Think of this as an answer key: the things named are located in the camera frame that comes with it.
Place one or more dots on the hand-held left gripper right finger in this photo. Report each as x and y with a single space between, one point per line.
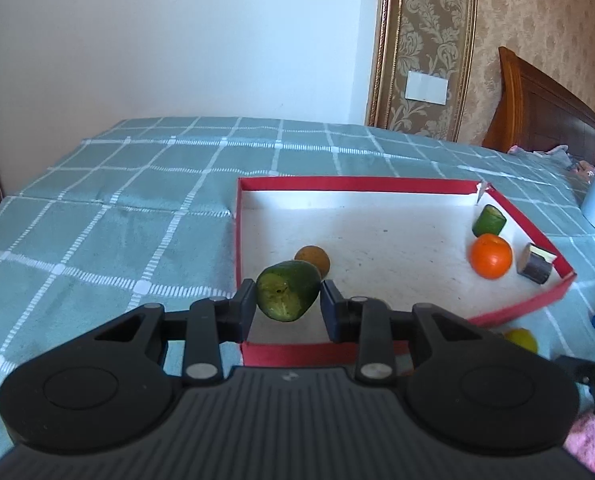
330 310

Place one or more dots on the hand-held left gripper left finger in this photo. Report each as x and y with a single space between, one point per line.
246 307

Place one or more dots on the cucumber end piece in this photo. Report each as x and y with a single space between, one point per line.
287 290

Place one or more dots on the brown longan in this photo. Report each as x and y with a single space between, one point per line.
315 256

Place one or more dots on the green tomato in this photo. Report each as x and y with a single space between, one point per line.
523 339

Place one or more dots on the red cardboard box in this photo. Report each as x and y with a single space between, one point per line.
377 240

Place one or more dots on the orange mandarin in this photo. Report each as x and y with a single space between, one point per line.
490 257

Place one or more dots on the cucumber cylinder piece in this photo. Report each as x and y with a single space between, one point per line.
489 221

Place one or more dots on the pink fuzzy cloth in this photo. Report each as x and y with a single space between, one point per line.
590 440

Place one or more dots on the green checked tablecloth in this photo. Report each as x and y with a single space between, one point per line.
102 220

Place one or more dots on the pink patterned bedding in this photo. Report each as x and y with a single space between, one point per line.
557 152

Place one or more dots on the wooden headboard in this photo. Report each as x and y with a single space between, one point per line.
542 110

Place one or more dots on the white wall switch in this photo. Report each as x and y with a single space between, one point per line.
427 87

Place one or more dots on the gold ornate wall frame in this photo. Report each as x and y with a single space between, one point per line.
427 35

